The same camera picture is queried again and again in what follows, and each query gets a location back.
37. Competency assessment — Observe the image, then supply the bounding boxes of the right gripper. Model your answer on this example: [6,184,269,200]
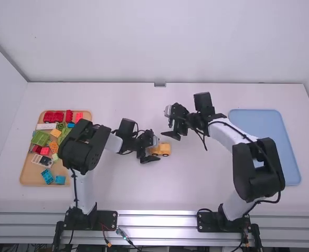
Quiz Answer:
[161,102,191,142]

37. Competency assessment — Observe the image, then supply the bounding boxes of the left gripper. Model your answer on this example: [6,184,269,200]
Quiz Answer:
[136,129,161,165]

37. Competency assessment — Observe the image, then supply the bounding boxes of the yellow toy car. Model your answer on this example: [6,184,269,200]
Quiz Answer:
[148,141,172,158]

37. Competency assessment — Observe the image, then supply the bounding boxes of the silver rails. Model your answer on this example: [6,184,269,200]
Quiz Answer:
[0,209,309,248]

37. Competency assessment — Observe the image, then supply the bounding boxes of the blue mat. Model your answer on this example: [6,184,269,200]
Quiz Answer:
[227,109,302,187]

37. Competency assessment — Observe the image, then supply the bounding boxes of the black and white toy brick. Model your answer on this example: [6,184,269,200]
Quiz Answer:
[39,156,54,169]

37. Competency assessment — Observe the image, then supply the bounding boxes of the red wheeled toy brick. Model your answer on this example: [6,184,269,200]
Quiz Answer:
[42,111,66,124]

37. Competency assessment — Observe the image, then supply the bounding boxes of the long white toy brick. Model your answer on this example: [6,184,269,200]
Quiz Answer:
[36,123,56,131]

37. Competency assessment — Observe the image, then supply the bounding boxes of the large lime green toy brick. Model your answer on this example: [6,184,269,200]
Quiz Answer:
[30,131,51,146]

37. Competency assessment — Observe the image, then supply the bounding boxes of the tan tray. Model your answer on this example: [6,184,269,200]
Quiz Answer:
[19,110,93,187]

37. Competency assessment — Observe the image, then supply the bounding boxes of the black cable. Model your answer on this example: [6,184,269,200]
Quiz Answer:
[133,122,147,136]
[253,190,283,206]
[195,128,210,152]

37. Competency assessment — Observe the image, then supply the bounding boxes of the red and black wire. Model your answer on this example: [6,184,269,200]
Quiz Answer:
[99,222,138,249]

